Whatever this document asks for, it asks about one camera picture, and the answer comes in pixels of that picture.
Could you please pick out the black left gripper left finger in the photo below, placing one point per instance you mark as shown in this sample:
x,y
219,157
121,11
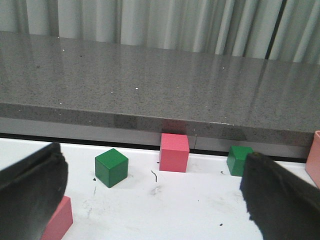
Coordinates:
x,y
30,192

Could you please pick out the grey stone counter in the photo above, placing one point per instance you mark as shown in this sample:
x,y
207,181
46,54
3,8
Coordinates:
x,y
55,87

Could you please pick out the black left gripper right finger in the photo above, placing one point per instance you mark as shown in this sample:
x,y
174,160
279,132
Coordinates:
x,y
282,205

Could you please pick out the pink plastic bin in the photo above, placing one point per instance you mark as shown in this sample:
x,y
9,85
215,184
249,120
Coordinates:
x,y
312,166

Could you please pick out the pink block near gripper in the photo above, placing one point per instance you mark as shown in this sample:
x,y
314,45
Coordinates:
x,y
60,222

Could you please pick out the green cube near bin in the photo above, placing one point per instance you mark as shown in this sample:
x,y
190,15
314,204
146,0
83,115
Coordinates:
x,y
236,159

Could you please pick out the pink cube at counter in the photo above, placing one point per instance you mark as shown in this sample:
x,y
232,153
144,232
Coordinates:
x,y
174,152

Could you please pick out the grey-white curtain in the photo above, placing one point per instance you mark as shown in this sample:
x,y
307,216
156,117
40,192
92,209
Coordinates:
x,y
285,30

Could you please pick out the green cube left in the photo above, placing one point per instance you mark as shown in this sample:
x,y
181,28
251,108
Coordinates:
x,y
111,167

